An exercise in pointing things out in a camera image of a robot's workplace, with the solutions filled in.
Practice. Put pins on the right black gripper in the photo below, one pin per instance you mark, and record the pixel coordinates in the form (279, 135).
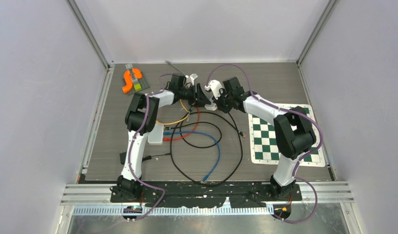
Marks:
(217, 102)

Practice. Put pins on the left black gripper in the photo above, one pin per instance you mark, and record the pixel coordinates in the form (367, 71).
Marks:
(199, 99)

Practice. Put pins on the white network switch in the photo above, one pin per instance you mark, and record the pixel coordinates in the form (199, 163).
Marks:
(211, 107)
(156, 135)

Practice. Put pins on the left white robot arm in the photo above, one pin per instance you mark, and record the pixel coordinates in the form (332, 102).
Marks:
(141, 119)

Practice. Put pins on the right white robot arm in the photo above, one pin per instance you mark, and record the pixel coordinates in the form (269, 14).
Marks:
(249, 102)

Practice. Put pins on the grey lego baseplate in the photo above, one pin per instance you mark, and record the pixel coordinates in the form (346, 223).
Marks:
(144, 83)

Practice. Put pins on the green white chessboard mat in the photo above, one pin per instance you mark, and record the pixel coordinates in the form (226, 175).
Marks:
(286, 136)

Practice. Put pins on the lime green lego brick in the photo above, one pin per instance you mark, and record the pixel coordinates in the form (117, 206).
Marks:
(137, 87)

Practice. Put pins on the orange S-shaped block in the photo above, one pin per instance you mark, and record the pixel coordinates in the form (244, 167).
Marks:
(131, 76)

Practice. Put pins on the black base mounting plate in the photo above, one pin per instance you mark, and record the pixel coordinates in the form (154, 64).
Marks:
(178, 194)

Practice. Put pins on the black power adapter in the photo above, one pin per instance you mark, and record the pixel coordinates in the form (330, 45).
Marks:
(123, 156)

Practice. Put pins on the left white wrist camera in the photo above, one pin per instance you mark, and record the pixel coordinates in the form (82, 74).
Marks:
(190, 79)

